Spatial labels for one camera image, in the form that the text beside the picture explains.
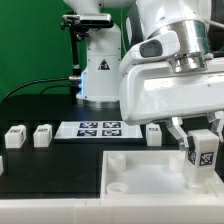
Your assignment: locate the white obstacle fence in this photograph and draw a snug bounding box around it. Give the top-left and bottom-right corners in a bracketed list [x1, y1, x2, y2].
[0, 153, 224, 224]

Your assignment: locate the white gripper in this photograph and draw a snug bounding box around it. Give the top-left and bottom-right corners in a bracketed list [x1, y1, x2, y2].
[120, 59, 224, 150]

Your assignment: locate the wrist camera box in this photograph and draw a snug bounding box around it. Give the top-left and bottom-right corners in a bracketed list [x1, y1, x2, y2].
[119, 31, 180, 76]

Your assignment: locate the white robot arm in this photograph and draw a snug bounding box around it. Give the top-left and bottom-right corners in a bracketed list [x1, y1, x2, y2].
[63, 0, 224, 148]

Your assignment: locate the white square tabletop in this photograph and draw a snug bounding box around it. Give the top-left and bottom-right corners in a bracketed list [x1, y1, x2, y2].
[100, 150, 224, 199]

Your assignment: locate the white part left edge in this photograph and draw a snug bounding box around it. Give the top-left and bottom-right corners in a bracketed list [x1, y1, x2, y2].
[0, 156, 4, 176]

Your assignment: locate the black cable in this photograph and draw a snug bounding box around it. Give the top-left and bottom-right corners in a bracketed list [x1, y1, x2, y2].
[1, 76, 82, 101]

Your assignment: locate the white tag sheet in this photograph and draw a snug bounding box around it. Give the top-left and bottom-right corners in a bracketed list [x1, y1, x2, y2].
[55, 121, 142, 140]

